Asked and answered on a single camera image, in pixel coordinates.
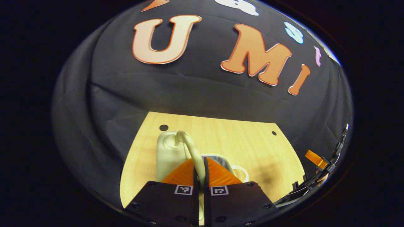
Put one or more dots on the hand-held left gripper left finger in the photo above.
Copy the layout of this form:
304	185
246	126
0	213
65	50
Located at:
170	201

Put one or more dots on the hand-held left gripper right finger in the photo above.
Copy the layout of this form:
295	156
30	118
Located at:
233	201

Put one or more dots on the pale yellow suitcase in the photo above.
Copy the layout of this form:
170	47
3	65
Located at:
170	154

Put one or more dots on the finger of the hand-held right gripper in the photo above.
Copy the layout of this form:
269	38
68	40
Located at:
315	158

